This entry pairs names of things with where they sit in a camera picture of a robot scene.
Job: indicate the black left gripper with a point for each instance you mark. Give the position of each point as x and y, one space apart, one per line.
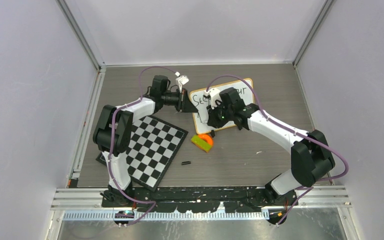
184 105

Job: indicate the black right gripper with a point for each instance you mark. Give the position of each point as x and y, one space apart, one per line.
213 120

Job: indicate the yellow framed whiteboard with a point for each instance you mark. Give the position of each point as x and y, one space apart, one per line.
201 103

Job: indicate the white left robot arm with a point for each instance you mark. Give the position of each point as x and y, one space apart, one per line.
112 133

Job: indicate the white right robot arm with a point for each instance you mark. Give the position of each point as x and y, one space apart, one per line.
310 160

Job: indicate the metal whiteboard stand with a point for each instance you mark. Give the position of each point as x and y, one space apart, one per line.
213 133

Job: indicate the green orange toy block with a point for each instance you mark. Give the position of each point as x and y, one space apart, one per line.
203 141

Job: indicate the black white chessboard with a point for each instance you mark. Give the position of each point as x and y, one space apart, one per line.
153 145

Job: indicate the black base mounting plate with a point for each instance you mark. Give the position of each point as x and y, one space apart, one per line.
240 199

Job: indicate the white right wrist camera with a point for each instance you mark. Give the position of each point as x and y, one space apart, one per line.
213 97

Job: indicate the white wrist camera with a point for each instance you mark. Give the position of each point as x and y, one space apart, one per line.
181 81
213 97

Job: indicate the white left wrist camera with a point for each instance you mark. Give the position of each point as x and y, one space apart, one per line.
181 81

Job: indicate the white toothed cable rail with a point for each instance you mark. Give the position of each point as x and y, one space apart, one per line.
113 215

